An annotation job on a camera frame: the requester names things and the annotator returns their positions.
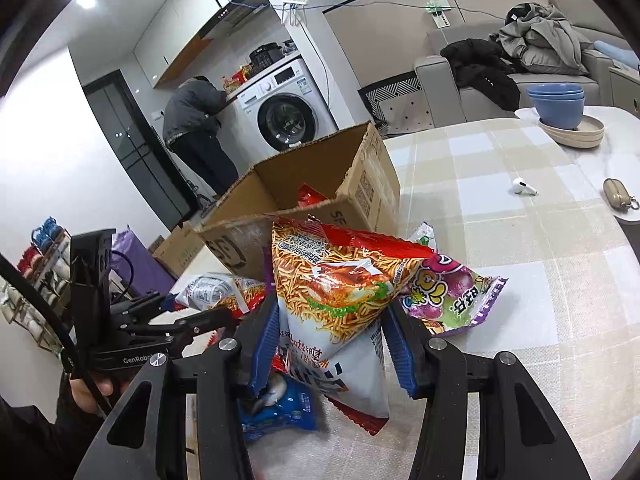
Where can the beige sofa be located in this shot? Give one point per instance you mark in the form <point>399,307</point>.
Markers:
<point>440,91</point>

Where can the person's left hand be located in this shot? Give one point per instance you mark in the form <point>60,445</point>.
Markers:
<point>92,390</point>

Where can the white wall cabinets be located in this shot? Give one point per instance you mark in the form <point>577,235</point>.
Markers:
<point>170,25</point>

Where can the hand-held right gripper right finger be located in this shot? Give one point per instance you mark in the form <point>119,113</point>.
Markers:
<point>400,355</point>

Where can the black white patterned stool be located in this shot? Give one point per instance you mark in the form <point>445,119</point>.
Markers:
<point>400,95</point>

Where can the red white noodle snack bag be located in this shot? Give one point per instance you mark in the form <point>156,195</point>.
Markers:
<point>330,280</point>
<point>215,290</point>

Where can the grey jacket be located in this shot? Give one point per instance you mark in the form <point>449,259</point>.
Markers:
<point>545,35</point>

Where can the white wall router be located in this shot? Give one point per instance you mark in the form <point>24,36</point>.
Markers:
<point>297,1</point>

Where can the white washing machine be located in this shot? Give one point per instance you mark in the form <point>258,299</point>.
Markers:
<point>300,85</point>

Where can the shoe rack with shoes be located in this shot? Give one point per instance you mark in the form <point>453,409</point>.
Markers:
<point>45,270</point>

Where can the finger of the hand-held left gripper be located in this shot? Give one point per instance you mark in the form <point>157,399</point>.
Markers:
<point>205,319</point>
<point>155,302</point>

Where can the brown cardboard box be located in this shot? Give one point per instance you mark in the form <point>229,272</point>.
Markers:
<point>360,180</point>

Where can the light blue cushion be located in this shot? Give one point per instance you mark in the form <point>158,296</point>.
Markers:
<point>617,52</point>

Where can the black refrigerator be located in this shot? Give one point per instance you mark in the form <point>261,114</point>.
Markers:
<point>130,150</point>

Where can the white earbud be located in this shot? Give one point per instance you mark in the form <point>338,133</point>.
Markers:
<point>520,185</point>

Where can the blue snack bag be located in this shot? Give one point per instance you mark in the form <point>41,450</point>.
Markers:
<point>295,410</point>

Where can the pile of red snack packets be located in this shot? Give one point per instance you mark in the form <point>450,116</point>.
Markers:
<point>235,79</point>

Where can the beige plate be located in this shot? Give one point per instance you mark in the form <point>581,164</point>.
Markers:
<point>575,142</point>
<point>592,125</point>

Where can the black jacket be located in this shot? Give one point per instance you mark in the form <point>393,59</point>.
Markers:
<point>480,70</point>

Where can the person's left forearm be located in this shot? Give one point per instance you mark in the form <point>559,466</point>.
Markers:
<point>35,440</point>

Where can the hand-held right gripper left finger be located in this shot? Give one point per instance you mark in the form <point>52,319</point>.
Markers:
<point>265,342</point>

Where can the white green power strip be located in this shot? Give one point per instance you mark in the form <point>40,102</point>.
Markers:
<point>440,20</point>

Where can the blue bowl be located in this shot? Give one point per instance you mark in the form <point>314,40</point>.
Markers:
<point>555,90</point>
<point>557,112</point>

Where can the black air fryer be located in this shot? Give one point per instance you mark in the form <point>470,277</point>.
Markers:
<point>265,57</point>

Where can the small cardboard box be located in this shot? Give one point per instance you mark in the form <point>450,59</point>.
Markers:
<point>180,250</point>

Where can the red snack packet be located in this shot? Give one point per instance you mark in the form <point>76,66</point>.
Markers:
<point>310,195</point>

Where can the brown earbud case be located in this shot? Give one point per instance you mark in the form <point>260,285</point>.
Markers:
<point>617,192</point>

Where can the range hood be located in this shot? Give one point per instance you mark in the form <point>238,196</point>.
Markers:
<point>235,12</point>

